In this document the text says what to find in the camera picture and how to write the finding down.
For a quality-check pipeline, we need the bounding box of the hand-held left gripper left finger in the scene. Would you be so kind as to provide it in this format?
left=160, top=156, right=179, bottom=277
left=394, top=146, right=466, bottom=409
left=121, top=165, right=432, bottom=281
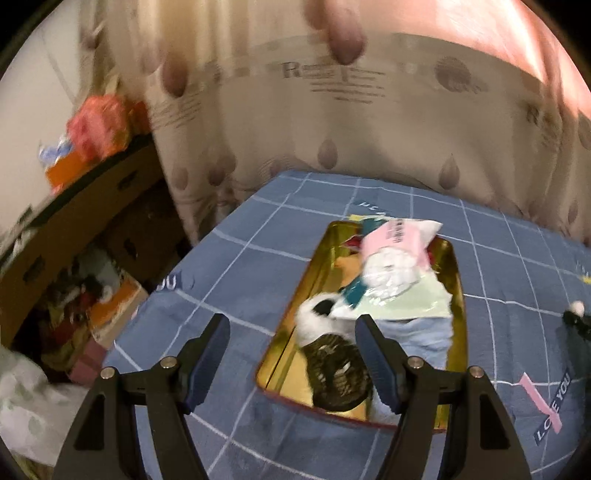
left=54, top=314, right=230, bottom=480

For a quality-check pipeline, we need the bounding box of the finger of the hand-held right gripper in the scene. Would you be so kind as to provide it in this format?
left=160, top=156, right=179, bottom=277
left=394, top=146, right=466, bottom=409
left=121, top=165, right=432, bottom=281
left=561, top=310, right=591, bottom=370

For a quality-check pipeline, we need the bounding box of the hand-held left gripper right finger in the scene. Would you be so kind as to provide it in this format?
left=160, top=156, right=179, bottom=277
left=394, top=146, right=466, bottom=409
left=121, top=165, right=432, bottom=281
left=355, top=314, right=529, bottom=480

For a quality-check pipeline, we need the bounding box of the black hair clip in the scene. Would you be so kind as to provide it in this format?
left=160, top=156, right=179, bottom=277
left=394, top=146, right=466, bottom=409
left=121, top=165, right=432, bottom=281
left=302, top=336, right=372, bottom=412

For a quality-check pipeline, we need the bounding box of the light blue fuzzy sock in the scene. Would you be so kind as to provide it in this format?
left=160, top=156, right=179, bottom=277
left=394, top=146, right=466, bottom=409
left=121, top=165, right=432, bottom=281
left=369, top=316, right=453, bottom=425

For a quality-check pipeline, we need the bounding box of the red tin box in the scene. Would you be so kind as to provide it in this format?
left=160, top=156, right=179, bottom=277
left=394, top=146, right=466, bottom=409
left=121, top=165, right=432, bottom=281
left=255, top=220, right=468, bottom=432

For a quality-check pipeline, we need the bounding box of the white fluffy sock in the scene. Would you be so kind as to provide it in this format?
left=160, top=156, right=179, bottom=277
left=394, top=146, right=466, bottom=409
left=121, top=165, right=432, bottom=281
left=294, top=295, right=356, bottom=349

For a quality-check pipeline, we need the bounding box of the pink white green packet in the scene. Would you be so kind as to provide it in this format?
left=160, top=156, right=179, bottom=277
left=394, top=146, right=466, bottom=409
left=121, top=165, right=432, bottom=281
left=330, top=218, right=453, bottom=320

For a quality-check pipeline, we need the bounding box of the orange rubber toy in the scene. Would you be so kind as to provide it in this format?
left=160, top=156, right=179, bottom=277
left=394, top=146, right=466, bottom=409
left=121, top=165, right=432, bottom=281
left=335, top=254, right=365, bottom=282

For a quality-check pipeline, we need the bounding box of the orange white carton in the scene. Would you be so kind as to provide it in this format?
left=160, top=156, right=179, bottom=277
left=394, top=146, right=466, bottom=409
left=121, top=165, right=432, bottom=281
left=88, top=272, right=148, bottom=347

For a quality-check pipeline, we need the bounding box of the blue checked bedsheet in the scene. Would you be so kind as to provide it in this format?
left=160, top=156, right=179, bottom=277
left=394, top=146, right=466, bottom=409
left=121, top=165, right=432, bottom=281
left=99, top=170, right=591, bottom=480

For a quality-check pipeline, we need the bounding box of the pink box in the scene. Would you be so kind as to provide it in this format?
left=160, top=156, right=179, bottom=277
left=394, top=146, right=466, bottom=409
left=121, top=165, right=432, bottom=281
left=69, top=339, right=109, bottom=384

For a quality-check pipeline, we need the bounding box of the pile of assorted clutter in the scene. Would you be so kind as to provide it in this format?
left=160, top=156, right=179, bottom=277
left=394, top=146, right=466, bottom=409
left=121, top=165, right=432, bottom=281
left=37, top=249, right=121, bottom=370

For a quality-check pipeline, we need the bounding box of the dark cardboard box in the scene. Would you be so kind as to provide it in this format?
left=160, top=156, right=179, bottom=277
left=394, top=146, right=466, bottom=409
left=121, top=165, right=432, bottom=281
left=106, top=180, right=195, bottom=287

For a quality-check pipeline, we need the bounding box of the brown cardboard box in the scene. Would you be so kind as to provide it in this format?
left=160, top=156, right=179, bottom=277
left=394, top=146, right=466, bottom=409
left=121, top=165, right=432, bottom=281
left=0, top=136, right=160, bottom=324

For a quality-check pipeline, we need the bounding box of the beige leaf print curtain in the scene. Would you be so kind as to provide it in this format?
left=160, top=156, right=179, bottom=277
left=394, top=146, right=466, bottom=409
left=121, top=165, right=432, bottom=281
left=78, top=0, right=591, bottom=250

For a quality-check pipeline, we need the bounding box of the orange box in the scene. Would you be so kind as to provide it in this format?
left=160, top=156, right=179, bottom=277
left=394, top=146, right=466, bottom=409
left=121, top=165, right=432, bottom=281
left=46, top=150, right=93, bottom=192

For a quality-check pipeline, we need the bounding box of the blue white plastic bag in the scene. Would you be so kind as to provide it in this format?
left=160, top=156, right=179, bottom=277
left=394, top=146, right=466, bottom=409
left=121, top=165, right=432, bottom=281
left=38, top=138, right=72, bottom=162

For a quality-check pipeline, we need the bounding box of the red orange bag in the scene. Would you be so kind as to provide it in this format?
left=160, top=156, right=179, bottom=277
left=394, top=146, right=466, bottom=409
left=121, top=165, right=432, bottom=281
left=67, top=95, right=151, bottom=162

